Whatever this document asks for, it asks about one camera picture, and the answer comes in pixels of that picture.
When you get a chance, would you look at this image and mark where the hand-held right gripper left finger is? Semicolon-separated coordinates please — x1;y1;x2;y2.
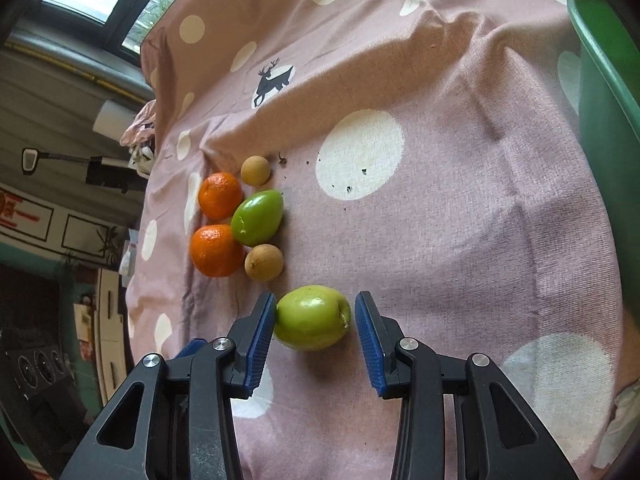
59;291;277;480

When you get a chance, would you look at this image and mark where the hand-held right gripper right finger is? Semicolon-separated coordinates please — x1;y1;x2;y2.
354;290;581;480

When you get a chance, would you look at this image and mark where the round green jujube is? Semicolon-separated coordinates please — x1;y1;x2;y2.
273;285;352;352

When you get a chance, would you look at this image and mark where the brown longan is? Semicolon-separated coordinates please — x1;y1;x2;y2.
241;155;272;187
244;243;284;282

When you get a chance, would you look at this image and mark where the orange mandarin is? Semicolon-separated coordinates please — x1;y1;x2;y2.
190;224;246;278
198;172;244;221

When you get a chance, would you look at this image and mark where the oval green jujube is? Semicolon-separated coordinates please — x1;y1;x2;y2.
230;189;285;247

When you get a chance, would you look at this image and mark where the green plastic basin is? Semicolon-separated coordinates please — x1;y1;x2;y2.
566;0;640;306

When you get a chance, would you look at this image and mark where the white TV cabinet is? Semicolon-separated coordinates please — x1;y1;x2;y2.
95;267;131;403

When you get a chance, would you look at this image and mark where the pink polka dot blanket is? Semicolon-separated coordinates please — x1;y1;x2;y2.
120;0;640;480

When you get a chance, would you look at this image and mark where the potted green plant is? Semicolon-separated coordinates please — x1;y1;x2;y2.
97;225;126;266

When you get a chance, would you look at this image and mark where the white bag of clothes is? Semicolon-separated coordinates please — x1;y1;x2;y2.
127;142;156;178

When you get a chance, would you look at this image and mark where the black speaker cabinet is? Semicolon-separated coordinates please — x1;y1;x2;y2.
0;327;76;411

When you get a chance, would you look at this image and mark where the black upright vacuum cleaner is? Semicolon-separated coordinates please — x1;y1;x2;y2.
21;147;148;193

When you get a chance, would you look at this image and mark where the pink clothes pile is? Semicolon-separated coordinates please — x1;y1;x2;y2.
120;100;161;146

